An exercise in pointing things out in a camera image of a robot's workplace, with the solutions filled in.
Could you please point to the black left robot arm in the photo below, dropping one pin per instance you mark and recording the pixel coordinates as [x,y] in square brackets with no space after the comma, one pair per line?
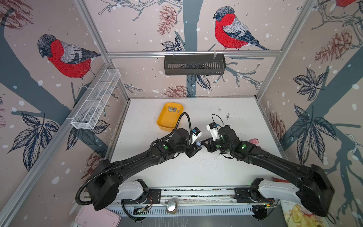
[102,187]

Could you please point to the pink pig toy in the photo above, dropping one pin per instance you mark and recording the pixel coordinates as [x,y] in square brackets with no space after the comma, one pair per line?
[254,141]

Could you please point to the silver round knob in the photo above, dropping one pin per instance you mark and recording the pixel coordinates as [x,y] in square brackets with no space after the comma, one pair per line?
[171,207]

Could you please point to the staple strips in tray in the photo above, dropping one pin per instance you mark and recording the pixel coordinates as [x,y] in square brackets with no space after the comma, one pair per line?
[173,109]

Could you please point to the pink lid box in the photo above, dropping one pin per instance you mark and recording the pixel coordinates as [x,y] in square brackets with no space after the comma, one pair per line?
[88,217]

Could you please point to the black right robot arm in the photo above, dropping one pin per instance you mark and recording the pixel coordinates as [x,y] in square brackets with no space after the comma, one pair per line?
[307,186]

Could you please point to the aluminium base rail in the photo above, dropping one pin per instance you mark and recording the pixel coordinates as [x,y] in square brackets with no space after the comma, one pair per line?
[195,201]

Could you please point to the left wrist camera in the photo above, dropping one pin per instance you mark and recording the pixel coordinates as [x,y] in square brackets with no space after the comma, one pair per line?
[196,133]

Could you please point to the black wall basket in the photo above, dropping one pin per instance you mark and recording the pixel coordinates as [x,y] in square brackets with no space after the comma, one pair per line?
[206,64]

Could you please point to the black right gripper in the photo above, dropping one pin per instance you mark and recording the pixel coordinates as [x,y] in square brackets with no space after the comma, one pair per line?
[209,145]

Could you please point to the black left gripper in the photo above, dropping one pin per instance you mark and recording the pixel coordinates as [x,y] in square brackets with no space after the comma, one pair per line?
[194,149]

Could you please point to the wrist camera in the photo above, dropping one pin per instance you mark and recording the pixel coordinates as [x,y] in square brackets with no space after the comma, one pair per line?
[212,128]
[196,133]

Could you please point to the yellow plastic tray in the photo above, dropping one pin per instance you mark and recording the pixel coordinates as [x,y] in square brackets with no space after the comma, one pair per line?
[168,120]

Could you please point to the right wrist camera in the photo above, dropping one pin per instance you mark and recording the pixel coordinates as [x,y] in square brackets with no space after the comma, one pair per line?
[212,128]

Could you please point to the white wire mesh shelf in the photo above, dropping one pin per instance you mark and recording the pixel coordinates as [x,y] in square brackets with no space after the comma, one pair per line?
[91,110]

